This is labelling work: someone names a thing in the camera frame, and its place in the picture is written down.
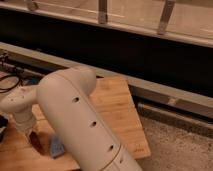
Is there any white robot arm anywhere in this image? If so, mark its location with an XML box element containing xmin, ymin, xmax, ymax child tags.
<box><xmin>0</xmin><ymin>66</ymin><xmax>143</xmax><ymax>171</ymax></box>

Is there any blue sponge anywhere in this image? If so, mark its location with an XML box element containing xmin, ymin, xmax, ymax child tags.
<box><xmin>49</xmin><ymin>134</ymin><xmax>65</xmax><ymax>158</ymax></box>

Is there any dark object at left edge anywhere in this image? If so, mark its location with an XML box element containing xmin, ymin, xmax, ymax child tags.
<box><xmin>0</xmin><ymin>115</ymin><xmax>8</xmax><ymax>143</ymax></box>

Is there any black cable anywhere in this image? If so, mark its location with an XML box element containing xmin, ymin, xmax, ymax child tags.
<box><xmin>0</xmin><ymin>74</ymin><xmax>24</xmax><ymax>94</ymax></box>

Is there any metal window rail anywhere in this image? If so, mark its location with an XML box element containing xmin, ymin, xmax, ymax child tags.
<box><xmin>0</xmin><ymin>0</ymin><xmax>213</xmax><ymax>48</ymax></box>

